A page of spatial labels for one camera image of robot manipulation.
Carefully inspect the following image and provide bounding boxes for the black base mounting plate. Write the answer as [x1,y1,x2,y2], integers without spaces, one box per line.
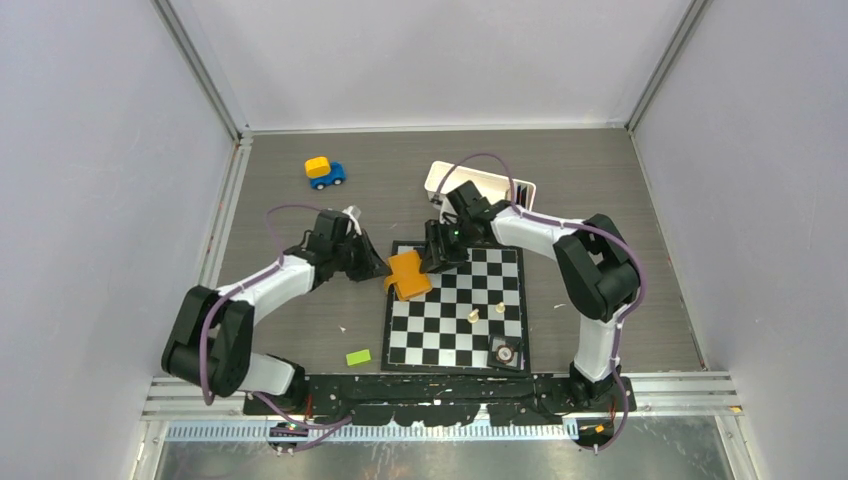
[243,374,637,427]

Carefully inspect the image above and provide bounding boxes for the white rectangular plastic tray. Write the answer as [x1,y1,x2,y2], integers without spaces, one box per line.
[424,161,511,212]

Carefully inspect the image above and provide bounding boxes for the green rectangular block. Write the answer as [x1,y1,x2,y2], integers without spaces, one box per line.
[345,349,372,367]

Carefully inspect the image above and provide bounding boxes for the credit cards stack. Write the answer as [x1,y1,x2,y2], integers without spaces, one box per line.
[515,182,535,210]

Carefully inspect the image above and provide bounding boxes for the blue yellow toy car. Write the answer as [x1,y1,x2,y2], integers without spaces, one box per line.
[304,156,347,190]

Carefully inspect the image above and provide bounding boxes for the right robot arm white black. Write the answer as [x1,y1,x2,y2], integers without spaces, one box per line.
[421,181,644,411]

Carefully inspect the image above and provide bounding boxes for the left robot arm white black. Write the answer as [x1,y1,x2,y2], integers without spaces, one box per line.
[161,205,388,414]

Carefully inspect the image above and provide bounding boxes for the small black framed round object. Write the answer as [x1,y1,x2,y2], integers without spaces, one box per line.
[486,335,524,371]

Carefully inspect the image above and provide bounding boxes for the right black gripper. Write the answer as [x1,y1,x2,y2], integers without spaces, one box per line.
[421,217,477,274]

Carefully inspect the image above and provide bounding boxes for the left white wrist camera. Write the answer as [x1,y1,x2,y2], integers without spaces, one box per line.
[343,205,363,235]

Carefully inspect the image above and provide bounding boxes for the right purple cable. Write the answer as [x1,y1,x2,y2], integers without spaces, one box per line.
[433,153,647,452]

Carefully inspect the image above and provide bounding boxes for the black white chessboard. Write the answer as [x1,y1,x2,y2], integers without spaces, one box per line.
[380,247,531,376]

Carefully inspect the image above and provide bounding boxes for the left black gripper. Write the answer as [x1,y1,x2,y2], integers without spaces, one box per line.
[332,229,391,283]

